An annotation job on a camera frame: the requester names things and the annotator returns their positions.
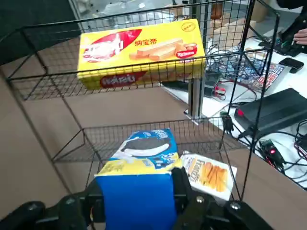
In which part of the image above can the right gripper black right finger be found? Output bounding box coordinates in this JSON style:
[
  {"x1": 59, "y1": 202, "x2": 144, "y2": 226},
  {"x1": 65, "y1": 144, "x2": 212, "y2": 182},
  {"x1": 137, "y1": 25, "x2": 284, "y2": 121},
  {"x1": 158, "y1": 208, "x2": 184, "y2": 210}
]
[{"x1": 170, "y1": 167, "x2": 274, "y2": 230}]

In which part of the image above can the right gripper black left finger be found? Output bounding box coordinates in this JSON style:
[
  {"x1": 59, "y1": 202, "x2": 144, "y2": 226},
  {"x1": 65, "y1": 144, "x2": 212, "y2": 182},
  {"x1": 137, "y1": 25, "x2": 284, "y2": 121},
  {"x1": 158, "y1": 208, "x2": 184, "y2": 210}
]
[{"x1": 0, "y1": 183, "x2": 106, "y2": 230}]

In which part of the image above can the blue Oreo cookie box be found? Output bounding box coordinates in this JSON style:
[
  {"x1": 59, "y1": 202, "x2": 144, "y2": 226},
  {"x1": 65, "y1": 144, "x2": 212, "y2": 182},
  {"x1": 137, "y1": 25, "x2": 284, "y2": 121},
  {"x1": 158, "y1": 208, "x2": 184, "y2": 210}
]
[{"x1": 94, "y1": 128, "x2": 180, "y2": 230}]

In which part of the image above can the white cracker box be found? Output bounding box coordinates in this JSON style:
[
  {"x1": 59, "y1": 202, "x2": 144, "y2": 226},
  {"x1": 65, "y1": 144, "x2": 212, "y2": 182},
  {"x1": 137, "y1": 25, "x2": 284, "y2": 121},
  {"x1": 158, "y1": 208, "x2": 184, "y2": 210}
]
[{"x1": 178, "y1": 153, "x2": 238, "y2": 201}]

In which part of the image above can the small red-lit circuit module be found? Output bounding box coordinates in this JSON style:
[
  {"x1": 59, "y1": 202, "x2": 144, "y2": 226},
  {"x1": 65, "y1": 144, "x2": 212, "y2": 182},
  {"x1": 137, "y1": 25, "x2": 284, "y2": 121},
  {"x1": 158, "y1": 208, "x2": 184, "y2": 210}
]
[{"x1": 260, "y1": 139, "x2": 286, "y2": 168}]

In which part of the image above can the large black power supply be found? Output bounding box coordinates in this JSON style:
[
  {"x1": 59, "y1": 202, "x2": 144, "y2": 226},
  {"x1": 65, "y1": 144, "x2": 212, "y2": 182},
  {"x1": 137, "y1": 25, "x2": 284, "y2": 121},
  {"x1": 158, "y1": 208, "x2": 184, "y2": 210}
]
[{"x1": 234, "y1": 88, "x2": 307, "y2": 140}]

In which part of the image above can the red blue printed magazine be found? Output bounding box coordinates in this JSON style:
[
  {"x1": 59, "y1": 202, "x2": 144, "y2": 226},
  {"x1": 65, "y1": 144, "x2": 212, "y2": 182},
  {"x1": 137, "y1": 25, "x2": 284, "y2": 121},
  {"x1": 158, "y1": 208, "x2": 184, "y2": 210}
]
[{"x1": 239, "y1": 57, "x2": 287, "y2": 93}]

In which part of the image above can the yellow wafer box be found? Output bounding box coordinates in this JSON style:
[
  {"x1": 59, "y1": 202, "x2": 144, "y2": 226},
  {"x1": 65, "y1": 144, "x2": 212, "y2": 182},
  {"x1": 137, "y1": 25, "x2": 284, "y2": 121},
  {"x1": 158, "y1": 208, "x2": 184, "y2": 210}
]
[{"x1": 76, "y1": 18, "x2": 207, "y2": 91}]

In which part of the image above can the brown cardboard box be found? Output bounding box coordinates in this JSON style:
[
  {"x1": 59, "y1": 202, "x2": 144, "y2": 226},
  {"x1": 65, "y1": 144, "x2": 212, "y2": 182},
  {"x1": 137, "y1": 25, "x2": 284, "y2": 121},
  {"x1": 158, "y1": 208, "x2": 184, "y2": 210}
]
[{"x1": 211, "y1": 20, "x2": 257, "y2": 48}]

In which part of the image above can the black desk device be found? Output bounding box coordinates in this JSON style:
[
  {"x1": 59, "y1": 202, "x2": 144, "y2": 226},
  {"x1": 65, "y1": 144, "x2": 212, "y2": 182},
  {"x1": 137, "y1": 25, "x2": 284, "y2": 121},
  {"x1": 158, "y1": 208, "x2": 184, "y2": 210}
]
[{"x1": 259, "y1": 14, "x2": 307, "y2": 57}]

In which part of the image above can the aluminium camera post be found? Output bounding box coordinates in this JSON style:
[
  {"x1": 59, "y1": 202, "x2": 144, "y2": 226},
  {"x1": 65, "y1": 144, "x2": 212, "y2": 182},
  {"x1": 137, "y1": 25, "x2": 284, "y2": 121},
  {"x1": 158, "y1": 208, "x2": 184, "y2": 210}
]
[{"x1": 184, "y1": 0, "x2": 210, "y2": 125}]

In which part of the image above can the black wire snack shelf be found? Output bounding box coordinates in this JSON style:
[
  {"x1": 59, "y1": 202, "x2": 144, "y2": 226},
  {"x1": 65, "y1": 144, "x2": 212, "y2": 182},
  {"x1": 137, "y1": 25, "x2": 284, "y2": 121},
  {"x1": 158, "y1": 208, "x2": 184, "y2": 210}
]
[{"x1": 6, "y1": 0, "x2": 281, "y2": 202}]

